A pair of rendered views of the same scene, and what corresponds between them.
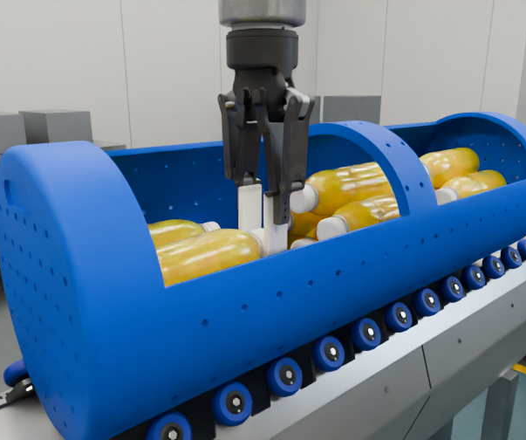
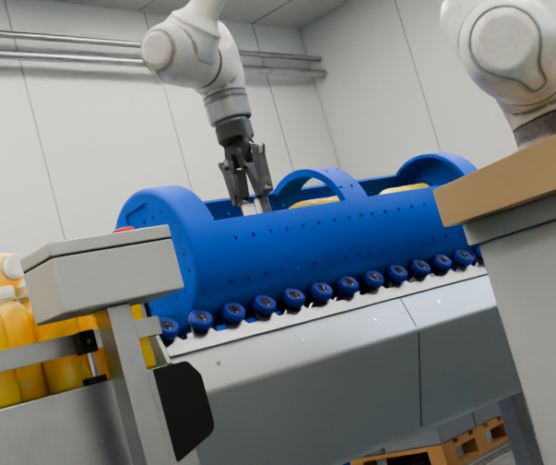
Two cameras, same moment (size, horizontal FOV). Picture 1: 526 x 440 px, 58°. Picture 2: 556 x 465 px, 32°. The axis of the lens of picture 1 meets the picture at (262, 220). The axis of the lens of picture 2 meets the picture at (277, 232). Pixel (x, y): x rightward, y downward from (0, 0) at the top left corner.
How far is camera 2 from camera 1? 1.46 m
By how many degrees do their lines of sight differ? 22
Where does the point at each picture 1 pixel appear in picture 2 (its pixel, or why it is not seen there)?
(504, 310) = (486, 289)
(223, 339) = (246, 248)
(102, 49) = not seen: hidden behind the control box
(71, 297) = (178, 225)
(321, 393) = (322, 311)
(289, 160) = (260, 174)
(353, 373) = (344, 304)
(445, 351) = (425, 306)
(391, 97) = not seen: hidden behind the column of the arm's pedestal
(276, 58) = (242, 131)
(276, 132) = (251, 166)
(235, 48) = (220, 133)
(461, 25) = not seen: hidden behind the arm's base
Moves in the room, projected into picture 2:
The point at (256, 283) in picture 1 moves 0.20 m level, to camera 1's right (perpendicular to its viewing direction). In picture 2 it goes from (255, 223) to (359, 195)
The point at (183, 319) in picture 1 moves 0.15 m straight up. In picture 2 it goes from (225, 233) to (204, 155)
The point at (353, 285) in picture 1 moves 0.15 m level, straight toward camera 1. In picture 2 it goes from (317, 235) to (301, 231)
